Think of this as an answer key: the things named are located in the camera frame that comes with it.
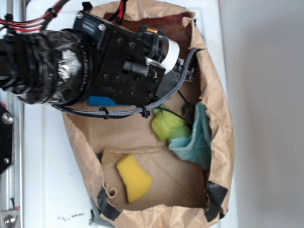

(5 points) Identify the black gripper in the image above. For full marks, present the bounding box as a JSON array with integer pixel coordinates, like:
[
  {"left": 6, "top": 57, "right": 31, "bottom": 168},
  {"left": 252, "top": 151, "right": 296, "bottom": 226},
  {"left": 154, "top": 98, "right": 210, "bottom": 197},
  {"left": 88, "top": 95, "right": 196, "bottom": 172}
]
[{"left": 72, "top": 11, "right": 198, "bottom": 106}]

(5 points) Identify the black taped robot arm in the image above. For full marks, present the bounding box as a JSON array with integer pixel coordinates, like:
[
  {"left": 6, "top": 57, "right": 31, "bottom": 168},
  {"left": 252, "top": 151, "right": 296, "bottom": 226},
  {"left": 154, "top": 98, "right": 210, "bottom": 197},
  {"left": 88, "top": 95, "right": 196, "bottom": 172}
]
[{"left": 0, "top": 11, "right": 187, "bottom": 106}]

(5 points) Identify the small dark brown object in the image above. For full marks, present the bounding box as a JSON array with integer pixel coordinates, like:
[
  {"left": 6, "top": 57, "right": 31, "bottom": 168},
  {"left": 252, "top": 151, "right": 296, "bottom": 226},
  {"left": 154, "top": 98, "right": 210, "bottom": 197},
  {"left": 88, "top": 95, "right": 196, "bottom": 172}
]
[{"left": 181, "top": 104, "right": 195, "bottom": 126}]

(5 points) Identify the green plush toy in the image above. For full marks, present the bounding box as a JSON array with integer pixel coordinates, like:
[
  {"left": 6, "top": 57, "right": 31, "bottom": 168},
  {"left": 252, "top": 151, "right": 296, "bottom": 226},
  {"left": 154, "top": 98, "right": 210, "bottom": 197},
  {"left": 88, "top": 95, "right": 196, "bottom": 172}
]
[{"left": 151, "top": 105, "right": 191, "bottom": 143}]

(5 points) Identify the teal cloth towel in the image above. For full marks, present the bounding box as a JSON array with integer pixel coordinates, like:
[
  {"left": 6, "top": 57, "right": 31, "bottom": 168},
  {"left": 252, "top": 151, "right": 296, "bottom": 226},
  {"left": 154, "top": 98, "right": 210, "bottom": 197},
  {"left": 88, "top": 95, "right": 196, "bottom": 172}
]
[{"left": 169, "top": 103, "right": 212, "bottom": 171}]

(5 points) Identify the blue rectangular block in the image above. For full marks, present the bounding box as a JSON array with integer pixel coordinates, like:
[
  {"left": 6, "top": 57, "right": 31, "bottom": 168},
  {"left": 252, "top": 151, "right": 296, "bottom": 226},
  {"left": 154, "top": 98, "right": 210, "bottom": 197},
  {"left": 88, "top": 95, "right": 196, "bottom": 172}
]
[{"left": 87, "top": 96, "right": 117, "bottom": 106}]

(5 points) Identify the yellow sponge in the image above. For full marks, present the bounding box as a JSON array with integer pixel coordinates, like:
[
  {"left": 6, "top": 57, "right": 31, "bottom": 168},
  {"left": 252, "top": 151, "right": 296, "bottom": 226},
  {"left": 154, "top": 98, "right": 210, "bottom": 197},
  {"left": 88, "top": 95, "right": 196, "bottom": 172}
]
[{"left": 116, "top": 154, "right": 154, "bottom": 203}]

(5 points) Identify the brown paper lined bin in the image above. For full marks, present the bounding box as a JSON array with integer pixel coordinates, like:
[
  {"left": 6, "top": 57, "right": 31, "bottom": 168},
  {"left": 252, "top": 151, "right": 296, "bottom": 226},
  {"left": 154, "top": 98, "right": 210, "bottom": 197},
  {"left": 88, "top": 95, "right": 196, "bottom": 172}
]
[{"left": 63, "top": 0, "right": 235, "bottom": 228}]

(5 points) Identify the grey braided cable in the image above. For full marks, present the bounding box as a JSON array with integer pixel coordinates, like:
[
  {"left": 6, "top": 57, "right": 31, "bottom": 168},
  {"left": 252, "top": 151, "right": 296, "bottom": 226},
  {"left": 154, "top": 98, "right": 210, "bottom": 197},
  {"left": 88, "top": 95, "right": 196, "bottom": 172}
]
[{"left": 51, "top": 47, "right": 200, "bottom": 119}]

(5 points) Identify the red and black wire bundle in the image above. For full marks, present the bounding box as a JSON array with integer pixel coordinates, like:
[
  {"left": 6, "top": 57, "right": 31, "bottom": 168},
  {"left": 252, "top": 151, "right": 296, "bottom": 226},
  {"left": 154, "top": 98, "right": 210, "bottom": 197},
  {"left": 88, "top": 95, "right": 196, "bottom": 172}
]
[{"left": 0, "top": 0, "right": 72, "bottom": 34}]

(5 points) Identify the black metal bracket plate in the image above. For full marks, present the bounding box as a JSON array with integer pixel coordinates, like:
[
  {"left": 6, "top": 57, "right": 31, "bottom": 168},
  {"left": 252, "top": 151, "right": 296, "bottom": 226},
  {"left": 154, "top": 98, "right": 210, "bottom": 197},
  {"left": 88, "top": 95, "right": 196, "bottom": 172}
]
[{"left": 0, "top": 102, "right": 14, "bottom": 174}]

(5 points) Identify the aluminium frame rail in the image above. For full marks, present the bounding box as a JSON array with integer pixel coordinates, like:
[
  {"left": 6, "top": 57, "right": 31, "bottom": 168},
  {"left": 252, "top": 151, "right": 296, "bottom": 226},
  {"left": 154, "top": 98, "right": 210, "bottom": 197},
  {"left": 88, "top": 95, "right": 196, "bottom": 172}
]
[{"left": 0, "top": 0, "right": 25, "bottom": 228}]

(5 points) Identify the silver corner bracket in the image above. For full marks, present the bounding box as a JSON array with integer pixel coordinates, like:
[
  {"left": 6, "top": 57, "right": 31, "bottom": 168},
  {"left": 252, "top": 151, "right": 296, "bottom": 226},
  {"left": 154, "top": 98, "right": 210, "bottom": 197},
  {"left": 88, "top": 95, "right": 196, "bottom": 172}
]
[{"left": 0, "top": 210, "right": 20, "bottom": 228}]

